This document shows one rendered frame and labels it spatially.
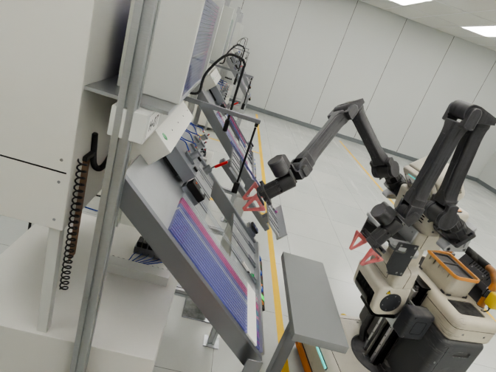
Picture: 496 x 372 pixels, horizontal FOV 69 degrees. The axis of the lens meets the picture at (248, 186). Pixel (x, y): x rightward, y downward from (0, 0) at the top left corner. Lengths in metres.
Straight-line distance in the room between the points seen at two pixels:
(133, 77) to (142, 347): 0.85
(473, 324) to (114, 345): 1.46
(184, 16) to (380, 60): 8.64
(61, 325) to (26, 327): 0.09
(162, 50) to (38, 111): 0.32
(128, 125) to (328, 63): 8.42
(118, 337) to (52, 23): 0.92
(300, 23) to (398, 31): 2.23
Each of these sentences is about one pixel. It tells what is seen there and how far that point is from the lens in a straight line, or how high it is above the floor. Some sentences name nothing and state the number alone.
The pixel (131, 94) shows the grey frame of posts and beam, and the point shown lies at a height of 1.41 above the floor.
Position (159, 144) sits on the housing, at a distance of 1.09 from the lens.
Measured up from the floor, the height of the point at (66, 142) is 1.25.
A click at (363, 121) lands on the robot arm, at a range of 1.66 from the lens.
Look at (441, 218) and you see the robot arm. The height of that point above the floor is 1.24.
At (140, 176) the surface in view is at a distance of 1.04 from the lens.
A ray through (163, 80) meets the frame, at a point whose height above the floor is 1.44.
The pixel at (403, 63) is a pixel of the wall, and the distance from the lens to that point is 9.66.
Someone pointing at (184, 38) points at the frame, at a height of 1.55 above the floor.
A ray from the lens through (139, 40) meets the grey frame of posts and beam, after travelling 0.83.
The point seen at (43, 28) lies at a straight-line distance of 0.93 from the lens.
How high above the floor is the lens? 1.60
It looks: 22 degrees down
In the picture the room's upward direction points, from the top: 19 degrees clockwise
